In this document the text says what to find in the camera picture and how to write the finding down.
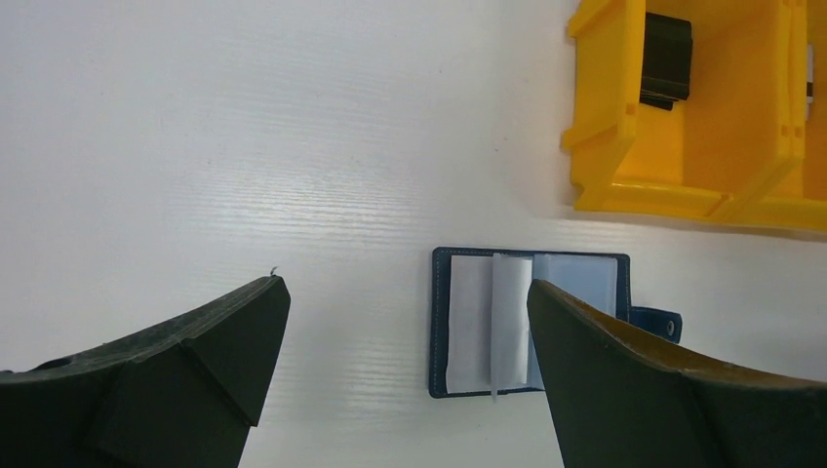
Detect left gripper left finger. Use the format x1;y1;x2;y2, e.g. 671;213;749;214
1;275;291;467

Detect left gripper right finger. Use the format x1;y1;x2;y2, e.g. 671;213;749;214
527;280;826;467

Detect blue leather card holder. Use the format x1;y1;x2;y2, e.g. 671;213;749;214
428;247;683;399

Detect black card in bin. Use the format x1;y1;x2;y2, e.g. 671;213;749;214
640;13;693;111

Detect orange three-compartment bin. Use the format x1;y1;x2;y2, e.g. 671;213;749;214
562;1;826;231

